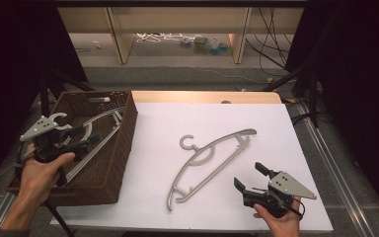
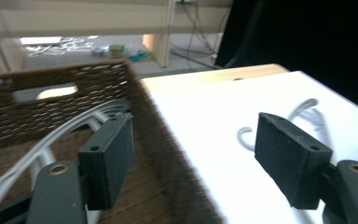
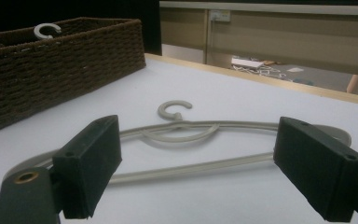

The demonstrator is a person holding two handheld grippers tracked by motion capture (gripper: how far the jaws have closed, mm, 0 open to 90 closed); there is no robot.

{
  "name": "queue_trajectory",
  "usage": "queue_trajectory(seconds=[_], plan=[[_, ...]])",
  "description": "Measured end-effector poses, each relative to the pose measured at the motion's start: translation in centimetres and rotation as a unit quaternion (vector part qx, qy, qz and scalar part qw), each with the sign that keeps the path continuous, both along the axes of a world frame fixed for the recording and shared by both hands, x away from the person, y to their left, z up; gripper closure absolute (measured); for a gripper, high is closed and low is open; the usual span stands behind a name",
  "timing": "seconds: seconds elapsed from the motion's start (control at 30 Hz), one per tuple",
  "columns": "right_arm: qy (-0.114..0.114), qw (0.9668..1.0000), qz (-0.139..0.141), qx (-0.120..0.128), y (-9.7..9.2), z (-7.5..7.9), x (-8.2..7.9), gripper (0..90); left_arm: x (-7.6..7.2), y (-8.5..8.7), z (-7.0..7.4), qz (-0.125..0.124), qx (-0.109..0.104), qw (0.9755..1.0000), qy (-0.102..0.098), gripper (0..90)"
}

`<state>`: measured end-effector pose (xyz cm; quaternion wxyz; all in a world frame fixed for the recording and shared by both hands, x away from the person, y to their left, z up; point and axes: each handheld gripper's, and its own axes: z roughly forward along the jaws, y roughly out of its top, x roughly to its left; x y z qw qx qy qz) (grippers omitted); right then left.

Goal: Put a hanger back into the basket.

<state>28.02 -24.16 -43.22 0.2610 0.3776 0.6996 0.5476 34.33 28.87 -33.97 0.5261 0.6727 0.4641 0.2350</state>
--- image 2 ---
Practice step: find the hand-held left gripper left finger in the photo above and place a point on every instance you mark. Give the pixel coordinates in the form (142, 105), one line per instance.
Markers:
(108, 161)

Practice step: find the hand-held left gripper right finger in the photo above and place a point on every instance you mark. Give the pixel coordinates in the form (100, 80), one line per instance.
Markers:
(289, 161)

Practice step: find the brown wicker basket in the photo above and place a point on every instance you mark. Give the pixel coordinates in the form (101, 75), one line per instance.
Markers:
(161, 149)

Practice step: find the grey plastic clothes hanger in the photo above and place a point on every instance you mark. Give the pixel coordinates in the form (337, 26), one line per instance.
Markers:
(59, 133)

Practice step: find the colourful toys on floor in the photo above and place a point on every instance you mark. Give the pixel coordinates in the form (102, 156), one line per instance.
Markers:
(121, 51)

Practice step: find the black curtain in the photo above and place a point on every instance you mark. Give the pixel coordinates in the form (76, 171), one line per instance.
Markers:
(307, 37)

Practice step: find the pale wooden shelf unit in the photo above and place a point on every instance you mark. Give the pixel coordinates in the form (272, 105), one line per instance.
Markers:
(105, 17)

